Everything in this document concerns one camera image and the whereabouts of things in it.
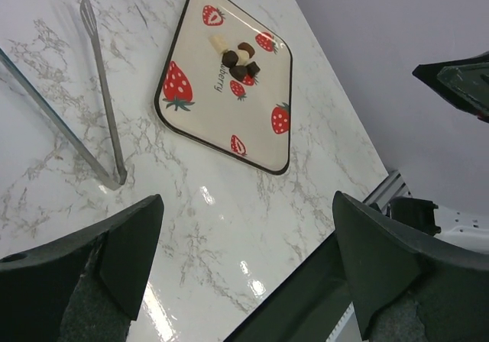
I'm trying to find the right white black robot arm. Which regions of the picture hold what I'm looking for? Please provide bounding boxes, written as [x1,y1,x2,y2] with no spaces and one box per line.
[386,53,488,253]

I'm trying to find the strawberry pattern square plate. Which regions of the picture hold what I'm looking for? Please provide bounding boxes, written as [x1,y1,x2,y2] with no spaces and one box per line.
[154,0,293,175]

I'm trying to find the white cylinder chocolate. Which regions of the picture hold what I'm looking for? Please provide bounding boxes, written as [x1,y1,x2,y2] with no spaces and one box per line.
[236,50,250,65]

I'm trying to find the white square chocolate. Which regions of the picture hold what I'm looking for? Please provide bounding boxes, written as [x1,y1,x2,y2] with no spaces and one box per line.
[209,34,229,55]

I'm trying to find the dark square chocolate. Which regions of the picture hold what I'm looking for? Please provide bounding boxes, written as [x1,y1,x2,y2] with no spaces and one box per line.
[246,62,261,78]

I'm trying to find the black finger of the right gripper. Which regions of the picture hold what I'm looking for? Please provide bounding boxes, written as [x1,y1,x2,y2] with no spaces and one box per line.
[412,52,488,123]

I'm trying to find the aluminium frame rail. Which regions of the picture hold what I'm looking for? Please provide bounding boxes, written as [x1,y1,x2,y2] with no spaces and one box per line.
[363,170,411,210]

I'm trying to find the metal tweezers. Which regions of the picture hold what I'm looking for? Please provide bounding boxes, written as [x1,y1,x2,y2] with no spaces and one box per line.
[1,0,128,190]

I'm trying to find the dark faceted chocolate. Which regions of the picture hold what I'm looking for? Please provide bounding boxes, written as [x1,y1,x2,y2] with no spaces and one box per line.
[229,65,248,82]

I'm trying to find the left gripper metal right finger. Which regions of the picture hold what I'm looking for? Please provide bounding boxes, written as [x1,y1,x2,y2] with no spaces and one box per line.
[332,192,488,341]

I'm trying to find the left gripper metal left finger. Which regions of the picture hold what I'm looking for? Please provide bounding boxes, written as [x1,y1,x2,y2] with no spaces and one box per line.
[1,195,164,341]

